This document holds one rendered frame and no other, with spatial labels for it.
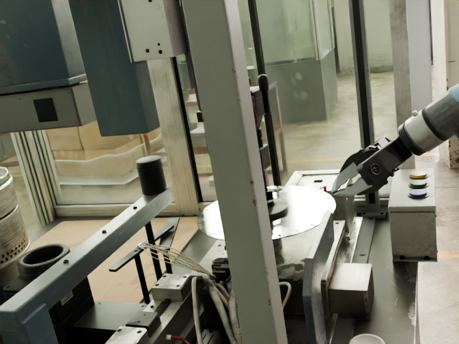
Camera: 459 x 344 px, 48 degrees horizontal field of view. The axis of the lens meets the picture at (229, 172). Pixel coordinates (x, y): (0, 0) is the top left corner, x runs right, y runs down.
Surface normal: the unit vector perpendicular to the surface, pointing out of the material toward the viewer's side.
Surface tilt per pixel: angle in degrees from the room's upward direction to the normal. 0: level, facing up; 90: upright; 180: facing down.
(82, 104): 90
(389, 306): 0
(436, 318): 0
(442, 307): 0
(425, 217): 90
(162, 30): 90
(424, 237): 90
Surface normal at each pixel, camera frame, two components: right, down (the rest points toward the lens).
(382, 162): 0.27, -0.25
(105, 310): -0.16, -0.94
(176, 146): -0.33, 0.33
